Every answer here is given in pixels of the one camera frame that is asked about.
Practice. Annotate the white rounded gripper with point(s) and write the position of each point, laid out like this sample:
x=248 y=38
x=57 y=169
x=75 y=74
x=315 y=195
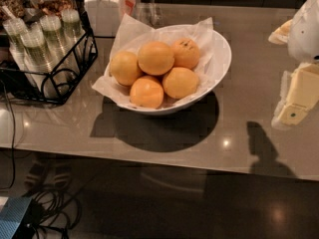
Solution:
x=305 y=34

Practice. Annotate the white ceramic bowl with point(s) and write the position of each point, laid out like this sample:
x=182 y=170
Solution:
x=214 y=62

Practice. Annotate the back right speckled orange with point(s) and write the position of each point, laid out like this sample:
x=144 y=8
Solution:
x=186 y=53

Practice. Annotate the white paper bowl liner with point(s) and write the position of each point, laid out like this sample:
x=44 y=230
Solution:
x=133 y=33

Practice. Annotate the white lidded jar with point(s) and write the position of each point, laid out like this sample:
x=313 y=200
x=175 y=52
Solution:
x=104 y=16

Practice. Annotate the clear plastic cup stack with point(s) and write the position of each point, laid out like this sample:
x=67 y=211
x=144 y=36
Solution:
x=41 y=63
x=14 y=29
x=57 y=42
x=73 y=31

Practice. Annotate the glass jar with nuts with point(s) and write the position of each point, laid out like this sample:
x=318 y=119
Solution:
x=50 y=0

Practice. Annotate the glass jar with granola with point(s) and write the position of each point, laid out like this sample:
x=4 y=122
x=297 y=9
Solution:
x=15 y=6

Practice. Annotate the blue textured box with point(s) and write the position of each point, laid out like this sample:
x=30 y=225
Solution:
x=12 y=212

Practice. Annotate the black wire rack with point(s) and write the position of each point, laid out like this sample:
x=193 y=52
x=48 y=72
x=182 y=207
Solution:
x=20 y=84

